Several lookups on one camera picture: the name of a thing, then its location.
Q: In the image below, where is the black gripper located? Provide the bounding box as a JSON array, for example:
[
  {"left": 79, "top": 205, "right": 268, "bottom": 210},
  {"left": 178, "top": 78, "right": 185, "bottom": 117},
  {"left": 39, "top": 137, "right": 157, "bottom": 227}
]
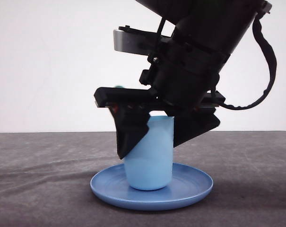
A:
[{"left": 94, "top": 38, "right": 225, "bottom": 159}]

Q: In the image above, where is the light blue plastic cup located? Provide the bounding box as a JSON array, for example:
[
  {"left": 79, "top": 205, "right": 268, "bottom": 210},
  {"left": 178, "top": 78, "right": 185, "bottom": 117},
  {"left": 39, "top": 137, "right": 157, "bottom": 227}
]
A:
[{"left": 123, "top": 116, "right": 174, "bottom": 191}]

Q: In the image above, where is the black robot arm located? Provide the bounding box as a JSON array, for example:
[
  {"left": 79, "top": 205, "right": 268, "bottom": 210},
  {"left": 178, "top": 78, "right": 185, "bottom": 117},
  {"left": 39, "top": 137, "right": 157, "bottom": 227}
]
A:
[{"left": 94, "top": 0, "right": 277, "bottom": 158}]

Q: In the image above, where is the blue plastic plate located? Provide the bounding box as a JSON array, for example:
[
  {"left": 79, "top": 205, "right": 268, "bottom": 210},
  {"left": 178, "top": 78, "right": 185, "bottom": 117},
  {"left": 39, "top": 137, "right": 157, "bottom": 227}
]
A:
[{"left": 90, "top": 163, "right": 214, "bottom": 211}]

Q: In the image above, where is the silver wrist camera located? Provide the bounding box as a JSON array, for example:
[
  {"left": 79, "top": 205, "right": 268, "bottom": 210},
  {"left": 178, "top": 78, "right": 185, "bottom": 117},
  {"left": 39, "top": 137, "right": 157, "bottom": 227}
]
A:
[{"left": 113, "top": 25, "right": 172, "bottom": 56}]

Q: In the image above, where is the black cable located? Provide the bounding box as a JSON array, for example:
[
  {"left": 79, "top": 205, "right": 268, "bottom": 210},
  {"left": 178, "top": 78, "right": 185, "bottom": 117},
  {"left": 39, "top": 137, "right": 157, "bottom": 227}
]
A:
[{"left": 218, "top": 17, "right": 277, "bottom": 111}]

